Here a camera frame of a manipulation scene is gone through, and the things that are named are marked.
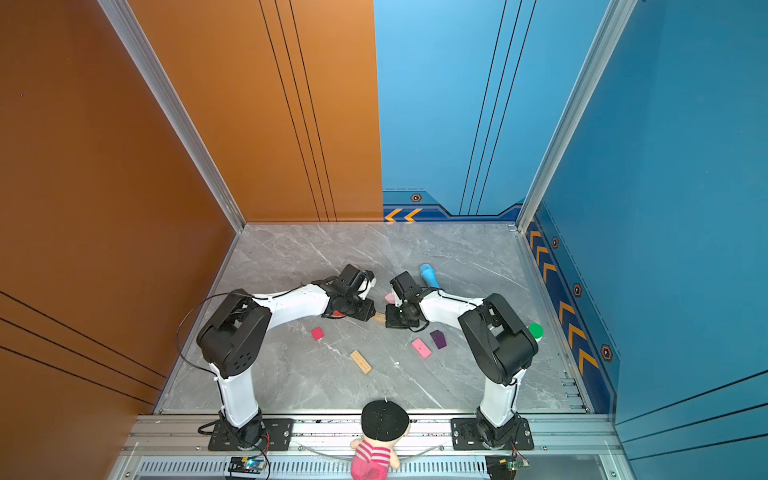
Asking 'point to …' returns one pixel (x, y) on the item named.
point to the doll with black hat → (383, 424)
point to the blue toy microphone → (429, 275)
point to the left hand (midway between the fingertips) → (373, 309)
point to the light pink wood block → (390, 298)
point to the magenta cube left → (317, 333)
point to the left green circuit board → (247, 464)
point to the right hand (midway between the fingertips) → (386, 323)
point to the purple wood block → (439, 339)
